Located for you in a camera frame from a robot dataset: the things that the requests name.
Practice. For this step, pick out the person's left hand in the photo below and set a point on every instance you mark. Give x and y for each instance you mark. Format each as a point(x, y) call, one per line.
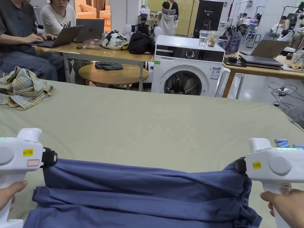
point(9, 190)

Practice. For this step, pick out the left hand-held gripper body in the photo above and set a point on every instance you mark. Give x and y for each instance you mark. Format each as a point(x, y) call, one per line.
point(14, 154)

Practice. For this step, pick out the black standing banner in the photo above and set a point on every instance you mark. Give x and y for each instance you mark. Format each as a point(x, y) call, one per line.
point(209, 14)

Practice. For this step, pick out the dark blue tote bag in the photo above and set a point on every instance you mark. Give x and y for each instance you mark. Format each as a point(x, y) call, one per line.
point(231, 40)

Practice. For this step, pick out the plaid shirt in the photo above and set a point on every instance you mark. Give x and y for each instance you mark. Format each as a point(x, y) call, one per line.
point(23, 87)

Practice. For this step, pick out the dark blue shirt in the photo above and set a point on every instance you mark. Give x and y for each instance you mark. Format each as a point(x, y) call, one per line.
point(142, 197)

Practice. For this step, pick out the blue cylindrical battery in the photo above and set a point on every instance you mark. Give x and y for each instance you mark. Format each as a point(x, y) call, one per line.
point(280, 141)
point(298, 146)
point(283, 144)

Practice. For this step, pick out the white washing machine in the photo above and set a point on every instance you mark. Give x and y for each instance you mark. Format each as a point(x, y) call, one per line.
point(187, 68)

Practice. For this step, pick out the person's right hand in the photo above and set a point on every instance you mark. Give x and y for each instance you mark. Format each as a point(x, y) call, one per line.
point(292, 206)

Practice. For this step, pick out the white power strip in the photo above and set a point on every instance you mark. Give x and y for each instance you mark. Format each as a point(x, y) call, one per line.
point(284, 90)

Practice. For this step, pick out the bed with pale green sheet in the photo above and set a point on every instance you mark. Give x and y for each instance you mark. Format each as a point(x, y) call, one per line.
point(147, 125)

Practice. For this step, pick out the group of people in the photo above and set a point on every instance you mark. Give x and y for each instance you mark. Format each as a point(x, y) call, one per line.
point(280, 26)

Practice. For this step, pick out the white and black robot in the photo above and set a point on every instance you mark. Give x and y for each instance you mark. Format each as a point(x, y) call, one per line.
point(143, 25)

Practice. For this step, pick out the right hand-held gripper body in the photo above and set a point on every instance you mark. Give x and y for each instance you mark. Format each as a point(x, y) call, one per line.
point(280, 166)

